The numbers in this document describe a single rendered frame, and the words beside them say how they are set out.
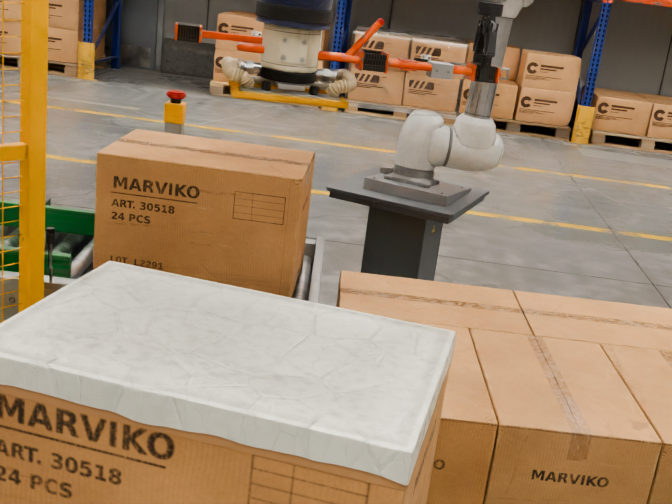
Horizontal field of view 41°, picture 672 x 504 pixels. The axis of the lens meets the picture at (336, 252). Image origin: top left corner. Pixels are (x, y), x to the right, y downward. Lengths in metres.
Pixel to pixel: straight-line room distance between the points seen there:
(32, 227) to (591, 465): 1.56
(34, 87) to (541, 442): 1.54
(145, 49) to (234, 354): 10.37
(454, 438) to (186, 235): 1.00
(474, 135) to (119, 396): 2.44
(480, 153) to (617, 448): 1.47
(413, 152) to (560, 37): 7.96
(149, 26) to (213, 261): 8.94
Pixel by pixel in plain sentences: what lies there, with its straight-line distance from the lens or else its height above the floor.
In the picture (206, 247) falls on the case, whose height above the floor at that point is 0.71.
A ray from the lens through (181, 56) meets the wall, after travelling 11.36.
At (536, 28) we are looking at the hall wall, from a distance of 11.22.
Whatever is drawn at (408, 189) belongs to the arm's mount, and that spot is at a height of 0.78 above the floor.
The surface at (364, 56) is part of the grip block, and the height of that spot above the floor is 1.29.
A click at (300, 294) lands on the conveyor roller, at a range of 2.82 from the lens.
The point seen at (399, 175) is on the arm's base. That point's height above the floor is 0.81.
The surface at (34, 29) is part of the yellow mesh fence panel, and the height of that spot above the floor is 1.30.
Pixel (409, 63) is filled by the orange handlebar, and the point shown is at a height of 1.28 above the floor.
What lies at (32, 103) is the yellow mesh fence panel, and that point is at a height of 1.12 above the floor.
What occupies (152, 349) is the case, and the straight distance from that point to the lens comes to 1.26.
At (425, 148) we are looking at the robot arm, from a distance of 3.40.
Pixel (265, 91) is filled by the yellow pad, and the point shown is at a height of 1.17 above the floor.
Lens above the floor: 1.55
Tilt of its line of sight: 18 degrees down
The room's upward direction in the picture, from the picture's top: 7 degrees clockwise
